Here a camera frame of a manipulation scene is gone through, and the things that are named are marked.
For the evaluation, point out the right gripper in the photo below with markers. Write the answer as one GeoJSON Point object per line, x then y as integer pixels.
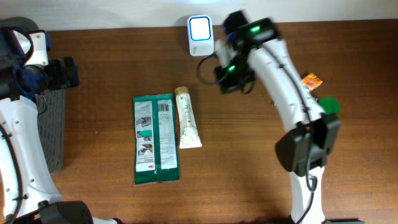
{"type": "Point", "coordinates": [229, 79]}

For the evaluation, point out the orange tissue packet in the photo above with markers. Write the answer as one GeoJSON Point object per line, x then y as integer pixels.
{"type": "Point", "coordinates": [311, 82]}

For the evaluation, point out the white tube with tan cap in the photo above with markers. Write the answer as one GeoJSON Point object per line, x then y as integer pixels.
{"type": "Point", "coordinates": [189, 136]}

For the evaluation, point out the green capped jar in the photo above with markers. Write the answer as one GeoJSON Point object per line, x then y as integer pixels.
{"type": "Point", "coordinates": [330, 105]}

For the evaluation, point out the green 3M package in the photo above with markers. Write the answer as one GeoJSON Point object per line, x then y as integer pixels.
{"type": "Point", "coordinates": [156, 141]}

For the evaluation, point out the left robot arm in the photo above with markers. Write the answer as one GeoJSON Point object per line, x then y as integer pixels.
{"type": "Point", "coordinates": [30, 195]}

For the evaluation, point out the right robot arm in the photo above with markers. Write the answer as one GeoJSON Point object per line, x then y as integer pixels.
{"type": "Point", "coordinates": [257, 51]}

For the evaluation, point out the white barcode scanner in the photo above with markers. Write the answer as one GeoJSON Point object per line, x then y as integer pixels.
{"type": "Point", "coordinates": [200, 35]}

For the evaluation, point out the grey plastic mesh basket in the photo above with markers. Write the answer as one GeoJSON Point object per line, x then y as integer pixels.
{"type": "Point", "coordinates": [51, 124]}

